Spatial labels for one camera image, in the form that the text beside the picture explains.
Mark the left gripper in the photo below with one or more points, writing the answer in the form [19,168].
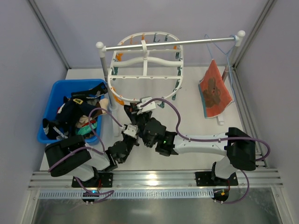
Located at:
[133,139]

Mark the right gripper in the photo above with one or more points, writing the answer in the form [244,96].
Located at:
[134,114]

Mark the navy christmas sock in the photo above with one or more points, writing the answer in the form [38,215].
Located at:
[131,111]
[72,110]

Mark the beige brown striped sock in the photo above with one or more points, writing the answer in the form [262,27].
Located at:
[103,103]

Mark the white oval clip hanger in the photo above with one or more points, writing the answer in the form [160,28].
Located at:
[136,49]

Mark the black blue sport sock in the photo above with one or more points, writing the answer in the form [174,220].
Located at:
[54,130]
[93,93]

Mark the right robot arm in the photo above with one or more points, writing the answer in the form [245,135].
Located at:
[235,146]

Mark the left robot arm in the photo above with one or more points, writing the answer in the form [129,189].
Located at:
[73,156]

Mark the pile of socks in bin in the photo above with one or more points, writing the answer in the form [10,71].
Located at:
[87,125]

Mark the orange bear towel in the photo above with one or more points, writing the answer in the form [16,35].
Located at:
[215,96]

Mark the blue plastic bin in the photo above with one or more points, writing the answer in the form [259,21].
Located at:
[65,88]

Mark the white drying rack stand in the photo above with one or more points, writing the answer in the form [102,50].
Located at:
[188,99]

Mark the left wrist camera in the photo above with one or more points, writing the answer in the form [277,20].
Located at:
[130,130]

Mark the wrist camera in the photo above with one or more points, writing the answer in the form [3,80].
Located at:
[130,130]
[145,105]

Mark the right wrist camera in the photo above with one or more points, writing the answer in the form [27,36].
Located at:
[145,105]

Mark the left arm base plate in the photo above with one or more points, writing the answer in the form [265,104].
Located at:
[104,180]

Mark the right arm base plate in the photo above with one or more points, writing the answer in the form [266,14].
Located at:
[204,179]

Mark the blue wire hanger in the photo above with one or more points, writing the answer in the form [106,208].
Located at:
[230,54]

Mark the aluminium rail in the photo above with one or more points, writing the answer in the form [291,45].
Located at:
[163,179]

